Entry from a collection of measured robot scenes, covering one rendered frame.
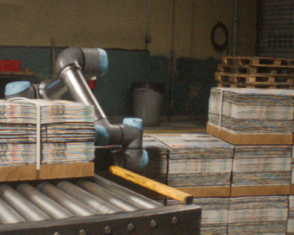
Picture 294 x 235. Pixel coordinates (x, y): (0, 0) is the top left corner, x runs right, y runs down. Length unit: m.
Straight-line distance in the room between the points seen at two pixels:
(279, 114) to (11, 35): 6.89
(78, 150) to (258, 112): 0.96
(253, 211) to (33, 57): 6.95
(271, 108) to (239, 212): 0.48
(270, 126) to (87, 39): 7.22
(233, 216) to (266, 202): 0.17
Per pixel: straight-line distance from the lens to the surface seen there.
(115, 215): 1.30
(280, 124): 2.37
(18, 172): 1.57
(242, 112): 2.29
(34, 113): 1.57
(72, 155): 1.63
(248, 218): 2.40
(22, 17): 8.90
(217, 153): 2.27
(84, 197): 1.48
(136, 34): 9.83
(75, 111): 1.61
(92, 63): 2.14
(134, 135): 1.94
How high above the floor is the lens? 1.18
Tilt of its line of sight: 3 degrees down
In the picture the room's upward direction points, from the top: 3 degrees clockwise
